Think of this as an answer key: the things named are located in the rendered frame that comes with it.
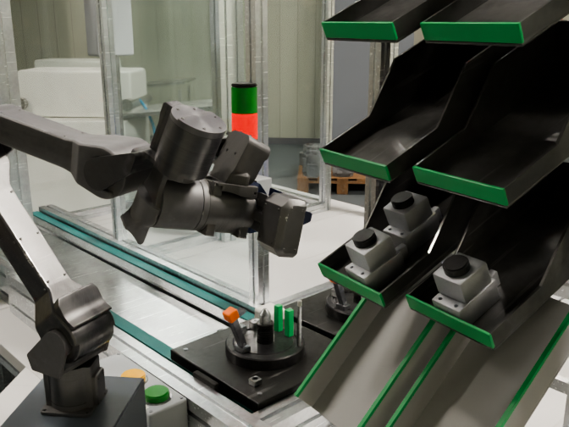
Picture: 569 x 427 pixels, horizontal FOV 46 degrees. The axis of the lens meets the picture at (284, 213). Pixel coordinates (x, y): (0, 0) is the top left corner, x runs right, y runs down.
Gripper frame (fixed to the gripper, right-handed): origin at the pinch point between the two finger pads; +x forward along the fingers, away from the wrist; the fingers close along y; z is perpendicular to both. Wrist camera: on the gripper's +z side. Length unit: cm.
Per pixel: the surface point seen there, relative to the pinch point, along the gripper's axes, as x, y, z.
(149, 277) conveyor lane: 21, 82, -33
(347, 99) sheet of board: 449, 565, 46
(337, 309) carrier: 39, 32, -23
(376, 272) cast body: 13.5, -3.2, -5.8
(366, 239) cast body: 11.4, -2.3, -1.8
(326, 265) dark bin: 13.3, 6.6, -7.8
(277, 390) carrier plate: 16.4, 15.8, -31.0
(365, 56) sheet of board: 457, 560, 98
